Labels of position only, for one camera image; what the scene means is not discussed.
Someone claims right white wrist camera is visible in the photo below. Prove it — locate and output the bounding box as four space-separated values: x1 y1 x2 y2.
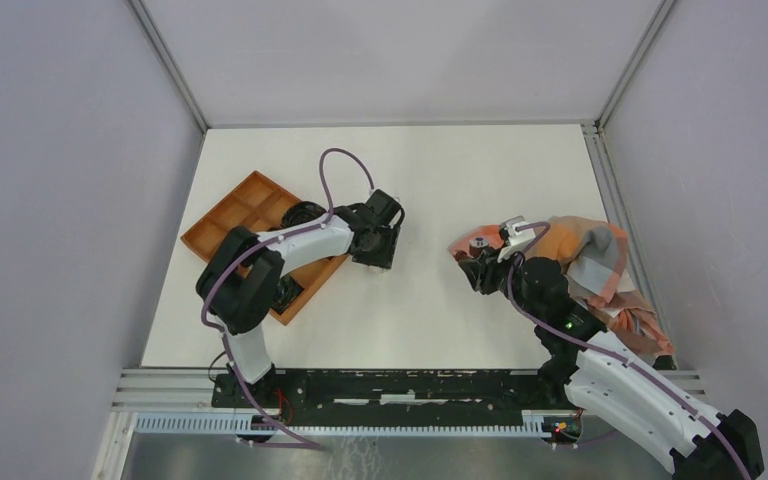
497 216 536 263

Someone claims aluminium frame rail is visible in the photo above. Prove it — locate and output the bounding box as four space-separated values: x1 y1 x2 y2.
92 368 710 480

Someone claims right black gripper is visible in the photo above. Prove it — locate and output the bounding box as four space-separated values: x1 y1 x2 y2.
458 241 543 324

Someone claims brown water faucet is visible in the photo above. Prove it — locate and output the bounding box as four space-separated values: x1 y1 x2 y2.
468 235 492 258

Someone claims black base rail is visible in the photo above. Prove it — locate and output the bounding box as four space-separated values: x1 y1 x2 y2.
211 368 583 431

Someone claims black cable coil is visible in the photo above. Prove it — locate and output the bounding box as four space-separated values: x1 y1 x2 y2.
269 278 306 314
281 201 326 230

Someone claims black cable coil upper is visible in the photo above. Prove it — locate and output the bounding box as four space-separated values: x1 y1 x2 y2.
281 201 326 230

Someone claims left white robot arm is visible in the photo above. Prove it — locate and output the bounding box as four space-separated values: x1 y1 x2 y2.
196 189 405 407

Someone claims orange grey checkered cloth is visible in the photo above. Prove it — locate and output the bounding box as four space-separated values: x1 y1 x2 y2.
448 216 674 357

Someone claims black cable coil lower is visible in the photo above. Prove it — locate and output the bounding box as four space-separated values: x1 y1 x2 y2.
269 278 306 314

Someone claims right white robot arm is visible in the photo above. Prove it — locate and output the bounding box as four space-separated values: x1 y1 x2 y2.
453 248 765 479

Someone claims orange compartment tray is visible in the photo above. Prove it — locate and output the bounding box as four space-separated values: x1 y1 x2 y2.
180 171 348 326

